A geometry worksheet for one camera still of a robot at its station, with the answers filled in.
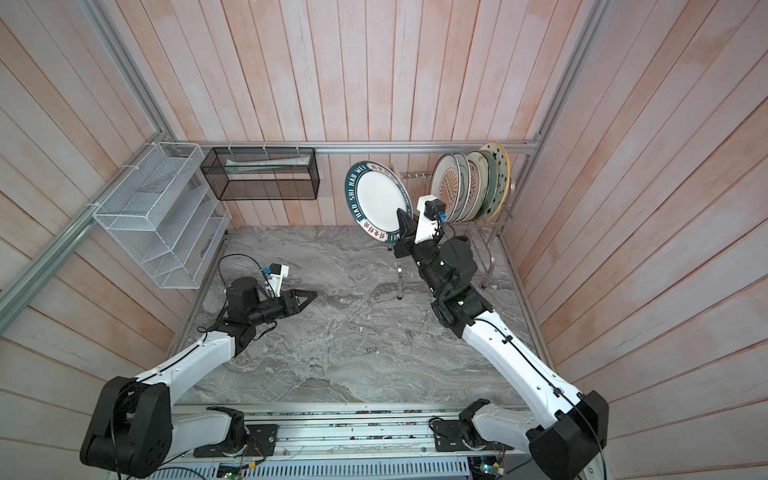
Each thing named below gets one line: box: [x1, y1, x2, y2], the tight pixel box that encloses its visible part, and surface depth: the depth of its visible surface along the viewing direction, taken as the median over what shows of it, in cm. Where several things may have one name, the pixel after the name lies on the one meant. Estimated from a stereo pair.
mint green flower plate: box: [480, 150, 498, 218], surface depth 76 cm
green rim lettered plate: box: [345, 160, 414, 243], surface depth 67 cm
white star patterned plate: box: [479, 141, 511, 221], surface depth 78 cm
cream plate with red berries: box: [463, 150, 489, 222], surface depth 77 cm
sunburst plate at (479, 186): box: [464, 151, 489, 222], surface depth 77 cm
